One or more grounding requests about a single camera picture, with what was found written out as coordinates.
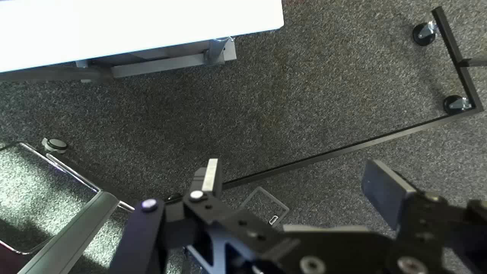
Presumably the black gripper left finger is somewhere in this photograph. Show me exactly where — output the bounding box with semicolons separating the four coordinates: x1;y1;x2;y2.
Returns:
183;159;285;244

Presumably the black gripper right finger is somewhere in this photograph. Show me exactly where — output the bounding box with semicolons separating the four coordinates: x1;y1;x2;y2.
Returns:
361;159;461;245

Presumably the grey table leg base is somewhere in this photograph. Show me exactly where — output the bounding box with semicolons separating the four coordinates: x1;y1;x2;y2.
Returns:
75;38;238;79

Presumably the robot base stand frame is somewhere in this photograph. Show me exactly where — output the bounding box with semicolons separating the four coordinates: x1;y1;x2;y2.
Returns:
0;143;134;274

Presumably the black clothes rail frame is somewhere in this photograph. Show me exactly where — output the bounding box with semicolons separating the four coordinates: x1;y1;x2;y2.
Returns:
224;6;486;191

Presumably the black rail caster wheel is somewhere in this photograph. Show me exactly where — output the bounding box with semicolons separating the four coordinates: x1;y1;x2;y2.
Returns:
413;22;437;46

